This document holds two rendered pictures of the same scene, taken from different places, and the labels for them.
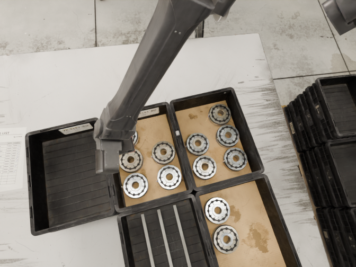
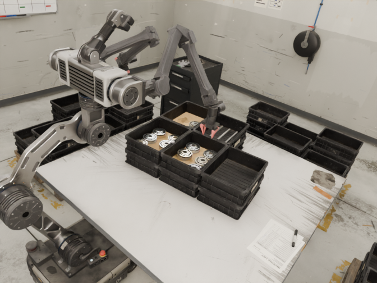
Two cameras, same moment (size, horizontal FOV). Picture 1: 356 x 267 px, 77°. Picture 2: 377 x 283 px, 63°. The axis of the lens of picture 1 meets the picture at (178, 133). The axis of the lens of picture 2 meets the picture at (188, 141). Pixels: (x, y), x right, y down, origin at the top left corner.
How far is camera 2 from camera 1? 1.94 m
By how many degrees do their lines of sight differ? 71
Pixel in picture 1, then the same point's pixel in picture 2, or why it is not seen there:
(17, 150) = (262, 238)
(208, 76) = (102, 177)
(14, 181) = (274, 224)
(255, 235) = (183, 121)
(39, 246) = (275, 191)
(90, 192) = (233, 170)
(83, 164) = (226, 179)
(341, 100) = not seen: hidden behind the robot
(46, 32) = not seen: outside the picture
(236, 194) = not seen: hidden behind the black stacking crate
